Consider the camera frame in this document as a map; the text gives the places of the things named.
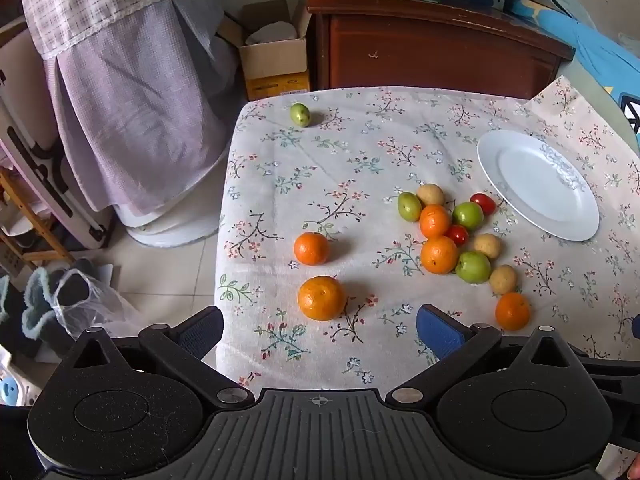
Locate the orange mandarin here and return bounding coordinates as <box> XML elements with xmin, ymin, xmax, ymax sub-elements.
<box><xmin>495</xmin><ymin>292</ymin><xmax>531</xmax><ymax>332</ymax></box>
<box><xmin>293</xmin><ymin>232</ymin><xmax>331</xmax><ymax>266</ymax></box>
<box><xmin>420</xmin><ymin>235</ymin><xmax>460</xmax><ymax>275</ymax></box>
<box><xmin>419</xmin><ymin>204</ymin><xmax>452</xmax><ymax>239</ymax></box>
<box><xmin>297</xmin><ymin>276</ymin><xmax>347</xmax><ymax>322</ymax></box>

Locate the open cardboard box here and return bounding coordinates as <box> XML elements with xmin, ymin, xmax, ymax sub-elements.
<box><xmin>217</xmin><ymin>0</ymin><xmax>312</xmax><ymax>102</ymax></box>

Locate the floral tablecloth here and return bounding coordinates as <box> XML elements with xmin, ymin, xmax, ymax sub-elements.
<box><xmin>215</xmin><ymin>76</ymin><xmax>640</xmax><ymax>480</ymax></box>

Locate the white appliance base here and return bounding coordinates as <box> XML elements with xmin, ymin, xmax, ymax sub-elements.
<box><xmin>117</xmin><ymin>145</ymin><xmax>232</xmax><ymax>248</ymax></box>

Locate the white plate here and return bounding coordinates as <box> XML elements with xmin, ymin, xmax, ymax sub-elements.
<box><xmin>476</xmin><ymin>130</ymin><xmax>600</xmax><ymax>242</ymax></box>

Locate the clear plastic bag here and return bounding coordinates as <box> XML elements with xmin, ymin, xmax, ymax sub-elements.
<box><xmin>50</xmin><ymin>269</ymin><xmax>146</xmax><ymax>338</ymax></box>

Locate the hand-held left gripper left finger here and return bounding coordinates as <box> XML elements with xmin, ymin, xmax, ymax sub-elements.
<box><xmin>60</xmin><ymin>306</ymin><xmax>256</xmax><ymax>407</ymax></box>

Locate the wooden rack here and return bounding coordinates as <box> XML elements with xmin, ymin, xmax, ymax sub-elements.
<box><xmin>0</xmin><ymin>167</ymin><xmax>76</xmax><ymax>263</ymax></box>

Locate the pale green bedsheet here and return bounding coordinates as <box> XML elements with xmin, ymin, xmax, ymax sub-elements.
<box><xmin>557</xmin><ymin>57</ymin><xmax>640</xmax><ymax>153</ymax></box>

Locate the checked lavender appliance cover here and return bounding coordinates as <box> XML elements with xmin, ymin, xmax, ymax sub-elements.
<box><xmin>17</xmin><ymin>0</ymin><xmax>241</xmax><ymax>216</ymax></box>

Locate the fuzzy blue slipper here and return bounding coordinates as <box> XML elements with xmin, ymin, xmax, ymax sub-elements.
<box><xmin>22</xmin><ymin>265</ymin><xmax>76</xmax><ymax>356</ymax></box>

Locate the blue cushion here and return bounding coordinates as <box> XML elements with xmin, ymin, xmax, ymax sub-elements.
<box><xmin>505</xmin><ymin>0</ymin><xmax>640</xmax><ymax>136</ymax></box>

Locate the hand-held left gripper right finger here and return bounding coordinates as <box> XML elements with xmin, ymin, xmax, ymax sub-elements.
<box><xmin>386</xmin><ymin>304</ymin><xmax>590</xmax><ymax>406</ymax></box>

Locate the brown wooden cabinet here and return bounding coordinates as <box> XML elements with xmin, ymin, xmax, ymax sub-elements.
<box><xmin>306</xmin><ymin>0</ymin><xmax>576</xmax><ymax>101</ymax></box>

